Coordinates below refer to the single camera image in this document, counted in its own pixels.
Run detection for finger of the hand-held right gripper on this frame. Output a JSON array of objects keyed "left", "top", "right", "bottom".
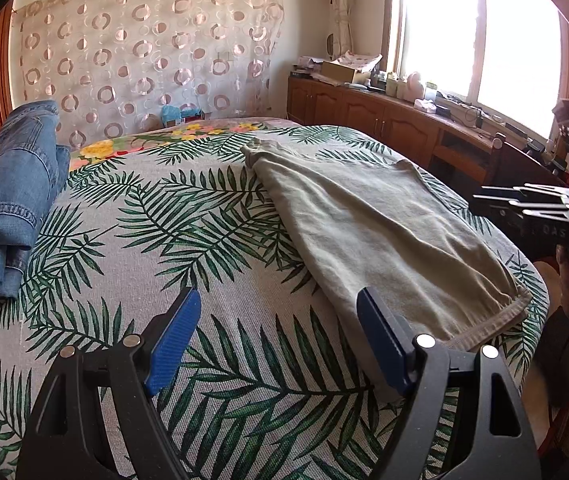
[
  {"left": 468, "top": 194, "right": 569, "bottom": 226},
  {"left": 479, "top": 183, "right": 569, "bottom": 202}
]

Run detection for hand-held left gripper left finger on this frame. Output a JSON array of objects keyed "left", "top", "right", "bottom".
[{"left": 14, "top": 286, "right": 202, "bottom": 480}]

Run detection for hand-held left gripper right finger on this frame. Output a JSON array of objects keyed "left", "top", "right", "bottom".
[{"left": 356, "top": 287, "right": 541, "bottom": 480}]

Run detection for grey-green pants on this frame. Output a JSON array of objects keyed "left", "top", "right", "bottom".
[{"left": 241, "top": 136, "right": 534, "bottom": 403}]

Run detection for dark wooden board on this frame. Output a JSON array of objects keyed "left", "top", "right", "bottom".
[{"left": 490, "top": 133, "right": 567, "bottom": 192}]

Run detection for leaf print bed sheet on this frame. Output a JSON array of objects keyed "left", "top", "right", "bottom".
[{"left": 0, "top": 124, "right": 551, "bottom": 480}]

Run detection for wooden cabinet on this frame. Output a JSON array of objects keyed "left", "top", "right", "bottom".
[{"left": 286, "top": 76, "right": 501, "bottom": 187}]

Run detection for window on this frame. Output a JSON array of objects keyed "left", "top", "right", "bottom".
[{"left": 385, "top": 0, "right": 569, "bottom": 142}]

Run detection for floral blanket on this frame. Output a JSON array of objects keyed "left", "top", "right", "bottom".
[{"left": 67, "top": 117, "right": 291, "bottom": 172}]

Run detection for cardboard box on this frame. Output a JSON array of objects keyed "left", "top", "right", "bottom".
[{"left": 319, "top": 60, "right": 361, "bottom": 84}]

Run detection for blue plastic bag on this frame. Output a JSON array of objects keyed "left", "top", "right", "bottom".
[{"left": 159, "top": 104, "right": 201, "bottom": 129}]

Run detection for blue denim jeans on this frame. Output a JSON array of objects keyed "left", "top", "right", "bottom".
[{"left": 0, "top": 100, "right": 71, "bottom": 306}]

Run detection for patterned window curtain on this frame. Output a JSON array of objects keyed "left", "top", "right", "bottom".
[{"left": 326, "top": 0, "right": 358, "bottom": 62}]

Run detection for sheer curtain with circles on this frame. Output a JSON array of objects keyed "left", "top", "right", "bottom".
[{"left": 12, "top": 0, "right": 286, "bottom": 149}]

